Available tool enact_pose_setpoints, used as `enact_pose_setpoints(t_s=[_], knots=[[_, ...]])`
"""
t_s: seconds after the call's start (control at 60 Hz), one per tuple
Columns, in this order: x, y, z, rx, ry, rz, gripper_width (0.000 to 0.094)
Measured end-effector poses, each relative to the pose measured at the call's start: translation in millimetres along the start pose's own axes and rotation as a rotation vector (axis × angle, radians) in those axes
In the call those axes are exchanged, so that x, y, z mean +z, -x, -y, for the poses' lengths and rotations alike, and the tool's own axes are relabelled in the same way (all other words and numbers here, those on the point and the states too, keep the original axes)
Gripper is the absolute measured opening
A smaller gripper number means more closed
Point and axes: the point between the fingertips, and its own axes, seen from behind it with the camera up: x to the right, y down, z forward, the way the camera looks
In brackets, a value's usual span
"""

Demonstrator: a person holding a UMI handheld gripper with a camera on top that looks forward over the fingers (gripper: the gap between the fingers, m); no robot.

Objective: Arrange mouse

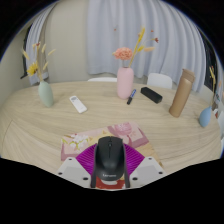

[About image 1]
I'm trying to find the pink vase with flowers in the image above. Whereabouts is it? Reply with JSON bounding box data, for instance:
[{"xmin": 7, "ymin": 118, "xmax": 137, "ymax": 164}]
[{"xmin": 112, "ymin": 26, "xmax": 160, "ymax": 100}]

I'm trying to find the green vase with flowers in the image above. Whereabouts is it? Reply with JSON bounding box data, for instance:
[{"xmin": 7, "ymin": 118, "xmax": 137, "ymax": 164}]
[{"xmin": 21, "ymin": 41, "xmax": 57, "ymax": 108}]

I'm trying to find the narrow white curtain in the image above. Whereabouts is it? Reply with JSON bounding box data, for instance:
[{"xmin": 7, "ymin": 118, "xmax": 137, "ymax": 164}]
[{"xmin": 25, "ymin": 6, "xmax": 56, "ymax": 86}]

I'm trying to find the bronze drink bottle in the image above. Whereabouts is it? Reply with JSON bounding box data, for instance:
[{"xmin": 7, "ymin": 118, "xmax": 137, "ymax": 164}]
[{"xmin": 168, "ymin": 68, "xmax": 196, "ymax": 118}]

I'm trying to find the black rectangular case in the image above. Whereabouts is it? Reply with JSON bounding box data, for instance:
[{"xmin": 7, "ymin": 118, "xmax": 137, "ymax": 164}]
[{"xmin": 140, "ymin": 86, "xmax": 164, "ymax": 104}]

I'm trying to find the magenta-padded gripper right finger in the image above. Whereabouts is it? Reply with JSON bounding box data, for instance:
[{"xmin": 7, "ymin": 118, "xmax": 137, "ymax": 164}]
[{"xmin": 123, "ymin": 143, "xmax": 166, "ymax": 190}]

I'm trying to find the colourful printed mouse pad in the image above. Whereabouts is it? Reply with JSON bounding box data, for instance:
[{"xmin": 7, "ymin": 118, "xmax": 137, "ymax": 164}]
[{"xmin": 60, "ymin": 121, "xmax": 164, "ymax": 190}]

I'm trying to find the dark window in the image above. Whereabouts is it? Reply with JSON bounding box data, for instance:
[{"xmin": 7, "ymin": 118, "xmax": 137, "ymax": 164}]
[
  {"xmin": 20, "ymin": 33, "xmax": 33, "ymax": 80},
  {"xmin": 199, "ymin": 31, "xmax": 219, "ymax": 88}
]

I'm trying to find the blue vase with flowers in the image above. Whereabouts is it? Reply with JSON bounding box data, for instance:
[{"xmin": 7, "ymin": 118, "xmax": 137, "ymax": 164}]
[{"xmin": 198, "ymin": 65, "xmax": 218, "ymax": 128}]

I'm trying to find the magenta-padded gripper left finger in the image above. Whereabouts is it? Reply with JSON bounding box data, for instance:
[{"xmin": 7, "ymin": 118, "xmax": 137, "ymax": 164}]
[{"xmin": 56, "ymin": 143, "xmax": 98, "ymax": 190}]

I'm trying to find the blue marker pen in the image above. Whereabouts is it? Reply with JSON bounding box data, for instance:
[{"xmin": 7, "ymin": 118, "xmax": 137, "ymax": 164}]
[{"xmin": 126, "ymin": 88, "xmax": 137, "ymax": 106}]

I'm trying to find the wide white curtain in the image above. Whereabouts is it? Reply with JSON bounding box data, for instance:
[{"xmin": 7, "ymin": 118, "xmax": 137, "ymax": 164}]
[{"xmin": 86, "ymin": 0, "xmax": 207, "ymax": 93}]

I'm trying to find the white remote control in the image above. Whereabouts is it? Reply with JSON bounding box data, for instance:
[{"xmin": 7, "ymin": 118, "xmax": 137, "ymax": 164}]
[{"xmin": 68, "ymin": 95, "xmax": 88, "ymax": 114}]

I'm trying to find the black computer mouse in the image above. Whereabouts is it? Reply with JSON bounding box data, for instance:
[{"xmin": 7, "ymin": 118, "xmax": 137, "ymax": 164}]
[{"xmin": 93, "ymin": 135, "xmax": 127, "ymax": 184}]

